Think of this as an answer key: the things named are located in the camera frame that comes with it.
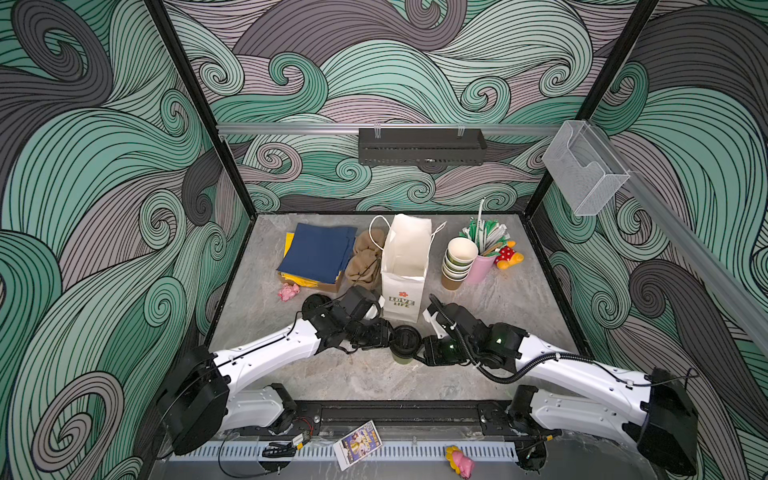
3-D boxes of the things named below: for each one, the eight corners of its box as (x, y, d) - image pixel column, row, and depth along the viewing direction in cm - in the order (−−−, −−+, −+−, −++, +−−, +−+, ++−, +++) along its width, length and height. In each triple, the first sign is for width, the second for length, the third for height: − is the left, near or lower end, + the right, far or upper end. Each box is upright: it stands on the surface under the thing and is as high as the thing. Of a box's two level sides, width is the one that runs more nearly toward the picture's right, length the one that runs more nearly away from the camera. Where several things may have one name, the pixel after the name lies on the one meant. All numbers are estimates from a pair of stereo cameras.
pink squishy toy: (277, 295, 97) (275, 291, 95) (290, 283, 101) (288, 278, 98) (287, 303, 96) (285, 298, 93) (300, 290, 99) (299, 285, 96)
